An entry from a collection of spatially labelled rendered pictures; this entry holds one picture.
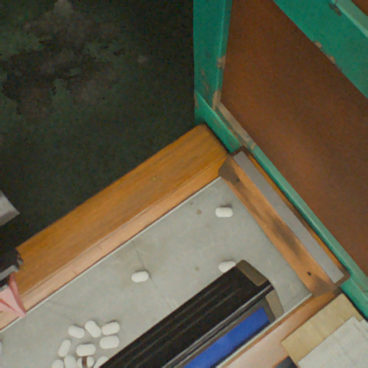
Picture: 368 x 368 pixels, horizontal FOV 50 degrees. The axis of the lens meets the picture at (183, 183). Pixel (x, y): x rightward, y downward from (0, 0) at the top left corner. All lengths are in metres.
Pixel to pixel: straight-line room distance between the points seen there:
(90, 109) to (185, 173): 1.04
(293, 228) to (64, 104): 1.34
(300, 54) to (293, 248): 0.37
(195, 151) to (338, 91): 0.44
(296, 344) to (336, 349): 0.07
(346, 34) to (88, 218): 0.60
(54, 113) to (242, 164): 1.24
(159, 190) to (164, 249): 0.12
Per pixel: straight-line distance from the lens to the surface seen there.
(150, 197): 0.82
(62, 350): 0.84
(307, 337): 0.80
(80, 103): 1.83
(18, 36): 2.12
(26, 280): 0.85
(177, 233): 0.82
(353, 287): 0.78
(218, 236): 0.82
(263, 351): 0.80
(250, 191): 0.74
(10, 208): 0.65
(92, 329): 0.82
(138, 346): 0.49
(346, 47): 0.40
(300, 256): 0.74
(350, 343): 0.82
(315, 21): 0.42
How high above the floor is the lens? 1.55
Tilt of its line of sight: 74 degrees down
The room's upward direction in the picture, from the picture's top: 6 degrees counter-clockwise
